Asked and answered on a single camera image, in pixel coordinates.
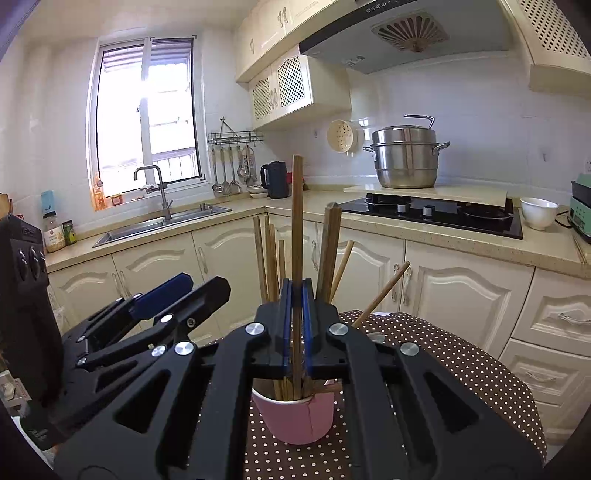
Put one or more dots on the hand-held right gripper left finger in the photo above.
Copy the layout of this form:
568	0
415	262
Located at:
286	323

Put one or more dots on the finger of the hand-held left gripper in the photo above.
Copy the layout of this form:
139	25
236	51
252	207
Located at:
161	290
203	300

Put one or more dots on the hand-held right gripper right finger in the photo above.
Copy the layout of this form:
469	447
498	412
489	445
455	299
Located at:
308	323

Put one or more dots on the bunch of wooden chopsticks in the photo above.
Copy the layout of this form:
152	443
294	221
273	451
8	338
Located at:
328	249

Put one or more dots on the pink cup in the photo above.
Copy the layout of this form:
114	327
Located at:
295	420

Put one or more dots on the steel sink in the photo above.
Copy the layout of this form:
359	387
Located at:
138	228

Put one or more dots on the metal faucet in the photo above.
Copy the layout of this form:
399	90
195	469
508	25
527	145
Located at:
164	203

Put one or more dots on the white label glass jar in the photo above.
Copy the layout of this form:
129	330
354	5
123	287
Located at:
54	237

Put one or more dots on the small green bottle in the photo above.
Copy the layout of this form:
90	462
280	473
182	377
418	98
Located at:
69	233

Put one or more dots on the small red jar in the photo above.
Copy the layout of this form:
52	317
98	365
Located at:
116	200

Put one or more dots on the metal ladle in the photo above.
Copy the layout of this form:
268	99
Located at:
217	187

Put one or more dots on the orange packet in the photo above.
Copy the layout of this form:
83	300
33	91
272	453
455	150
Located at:
98	194

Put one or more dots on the metal spatula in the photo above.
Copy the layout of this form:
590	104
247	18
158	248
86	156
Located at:
234	187

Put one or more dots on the small white dish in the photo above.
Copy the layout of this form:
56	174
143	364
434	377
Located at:
257	191

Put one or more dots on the blue packet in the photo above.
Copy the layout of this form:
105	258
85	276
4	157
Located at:
48	203

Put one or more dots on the metal skimmer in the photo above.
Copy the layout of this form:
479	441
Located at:
243	170

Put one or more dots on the dark electric kettle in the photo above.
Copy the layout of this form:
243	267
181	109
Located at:
277	182

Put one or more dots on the cream base cabinets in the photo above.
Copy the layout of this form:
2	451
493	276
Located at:
461	286

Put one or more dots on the brown dotted tablecloth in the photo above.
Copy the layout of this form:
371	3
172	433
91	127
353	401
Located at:
461	369

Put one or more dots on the black glass gas stove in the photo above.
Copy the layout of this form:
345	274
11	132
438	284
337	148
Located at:
452	225

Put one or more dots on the white framed window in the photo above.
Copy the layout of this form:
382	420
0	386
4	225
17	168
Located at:
157	115

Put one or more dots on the steel steamer pot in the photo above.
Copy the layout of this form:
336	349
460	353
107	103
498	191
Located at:
406	161

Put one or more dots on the cream plastic colander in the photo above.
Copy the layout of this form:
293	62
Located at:
340	136

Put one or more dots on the white bowl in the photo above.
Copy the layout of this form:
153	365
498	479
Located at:
538	217

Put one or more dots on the cream upper cabinets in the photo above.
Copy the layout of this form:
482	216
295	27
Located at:
263	32

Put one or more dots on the green countertop appliance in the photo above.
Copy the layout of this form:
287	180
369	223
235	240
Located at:
581	217

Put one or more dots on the grey range hood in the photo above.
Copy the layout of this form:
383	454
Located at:
351	32

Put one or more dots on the cream lattice hood cabinet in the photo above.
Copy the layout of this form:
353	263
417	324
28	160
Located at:
554	27

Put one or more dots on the metal wall utensil rack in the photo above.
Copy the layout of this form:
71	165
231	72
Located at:
235	136

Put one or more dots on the lattice door wall cabinet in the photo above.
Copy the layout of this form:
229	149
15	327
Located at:
323	87

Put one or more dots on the wall hook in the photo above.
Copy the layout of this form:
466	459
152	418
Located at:
545	154

